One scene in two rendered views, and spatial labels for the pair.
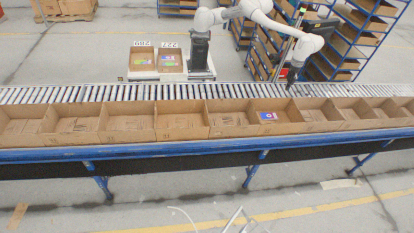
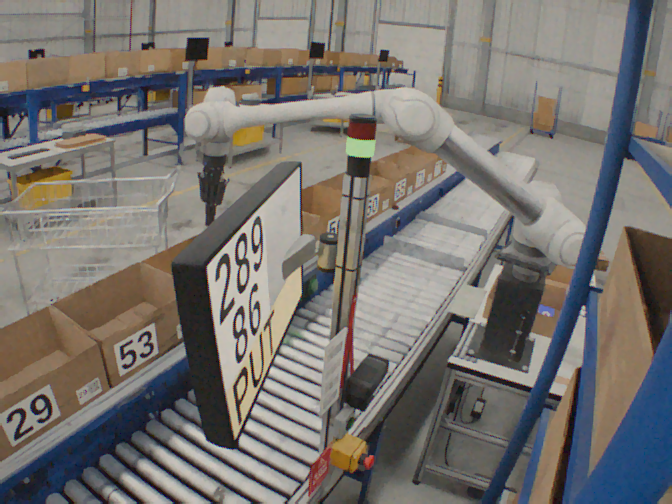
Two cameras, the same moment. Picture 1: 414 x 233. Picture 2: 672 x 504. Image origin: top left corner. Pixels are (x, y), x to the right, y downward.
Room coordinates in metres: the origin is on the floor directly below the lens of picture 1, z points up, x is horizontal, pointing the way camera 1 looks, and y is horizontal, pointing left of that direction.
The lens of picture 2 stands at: (2.60, -1.36, 1.78)
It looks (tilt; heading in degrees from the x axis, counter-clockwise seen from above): 25 degrees down; 132
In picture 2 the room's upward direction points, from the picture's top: 5 degrees clockwise
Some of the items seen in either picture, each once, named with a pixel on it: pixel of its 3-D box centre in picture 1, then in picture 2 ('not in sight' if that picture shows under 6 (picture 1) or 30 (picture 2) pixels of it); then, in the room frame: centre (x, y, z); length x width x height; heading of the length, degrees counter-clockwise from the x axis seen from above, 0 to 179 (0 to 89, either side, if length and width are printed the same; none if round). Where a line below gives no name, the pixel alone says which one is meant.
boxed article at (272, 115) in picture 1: (269, 116); not in sight; (1.33, -0.55, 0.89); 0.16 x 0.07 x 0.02; 104
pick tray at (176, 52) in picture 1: (170, 59); (528, 305); (2.09, 0.53, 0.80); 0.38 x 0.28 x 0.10; 15
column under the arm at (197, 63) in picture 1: (198, 53); (513, 312); (2.13, 0.21, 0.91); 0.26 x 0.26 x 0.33; 16
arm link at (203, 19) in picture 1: (203, 18); (539, 212); (2.13, 0.20, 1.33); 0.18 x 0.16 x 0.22; 134
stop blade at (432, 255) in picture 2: (142, 99); (423, 254); (1.41, 0.65, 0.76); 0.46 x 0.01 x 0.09; 15
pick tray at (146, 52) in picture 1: (142, 58); (542, 280); (2.04, 0.85, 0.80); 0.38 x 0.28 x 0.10; 18
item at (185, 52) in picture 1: (172, 62); (534, 323); (2.15, 0.53, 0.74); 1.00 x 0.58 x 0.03; 106
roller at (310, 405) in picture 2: (263, 99); (287, 395); (1.74, -0.58, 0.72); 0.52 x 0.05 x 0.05; 15
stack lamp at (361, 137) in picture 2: (303, 7); (361, 137); (2.06, -0.71, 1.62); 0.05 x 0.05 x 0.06
